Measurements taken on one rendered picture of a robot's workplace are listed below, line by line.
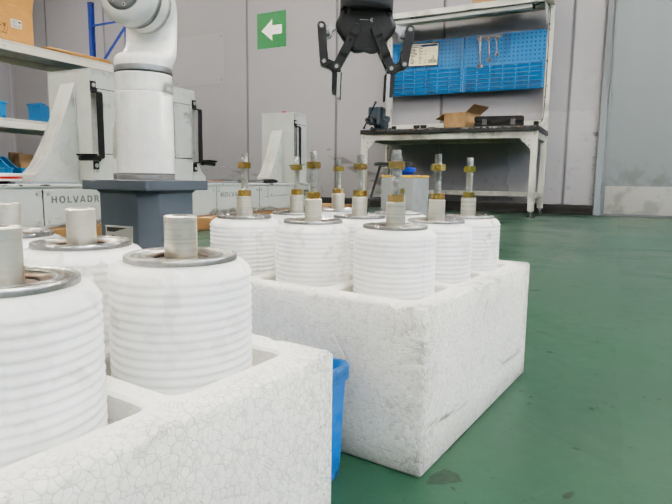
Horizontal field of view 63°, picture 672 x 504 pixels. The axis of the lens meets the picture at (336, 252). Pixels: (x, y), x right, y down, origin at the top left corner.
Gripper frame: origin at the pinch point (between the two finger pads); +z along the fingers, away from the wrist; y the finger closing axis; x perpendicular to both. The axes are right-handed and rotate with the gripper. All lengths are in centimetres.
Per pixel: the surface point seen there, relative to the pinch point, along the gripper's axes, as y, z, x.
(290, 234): 8.8, 18.7, 16.4
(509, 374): -23.5, 40.2, 5.6
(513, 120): -153, -22, -405
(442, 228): -10.1, 17.6, 13.9
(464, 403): -12.9, 37.8, 20.9
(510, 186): -173, 37, -458
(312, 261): 6.0, 21.8, 17.4
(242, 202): 16.1, 16.0, 6.8
